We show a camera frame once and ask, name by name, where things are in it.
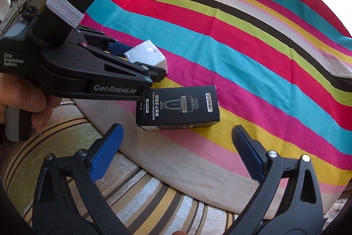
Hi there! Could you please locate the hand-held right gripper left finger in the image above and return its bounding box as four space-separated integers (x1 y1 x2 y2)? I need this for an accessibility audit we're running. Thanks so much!
32 123 130 235

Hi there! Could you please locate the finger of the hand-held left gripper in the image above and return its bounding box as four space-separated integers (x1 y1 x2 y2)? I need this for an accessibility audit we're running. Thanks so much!
74 26 136 60
43 43 167 85

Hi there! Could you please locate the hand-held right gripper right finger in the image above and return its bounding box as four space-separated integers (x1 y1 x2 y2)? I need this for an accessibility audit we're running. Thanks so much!
225 125 325 235

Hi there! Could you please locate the white cube box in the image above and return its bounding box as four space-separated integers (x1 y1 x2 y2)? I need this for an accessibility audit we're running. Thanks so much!
124 39 168 73

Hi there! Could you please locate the black box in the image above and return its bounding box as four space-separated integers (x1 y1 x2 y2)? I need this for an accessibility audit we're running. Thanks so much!
136 85 221 131

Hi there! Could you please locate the person's left hand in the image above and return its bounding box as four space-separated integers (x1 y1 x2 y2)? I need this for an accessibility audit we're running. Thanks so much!
0 74 62 136

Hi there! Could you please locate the striped plush cushion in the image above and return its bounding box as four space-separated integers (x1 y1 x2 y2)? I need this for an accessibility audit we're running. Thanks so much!
0 99 275 235

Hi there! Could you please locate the rainbow striped cloth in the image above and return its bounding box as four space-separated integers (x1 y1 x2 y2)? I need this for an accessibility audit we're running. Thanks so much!
73 0 352 213

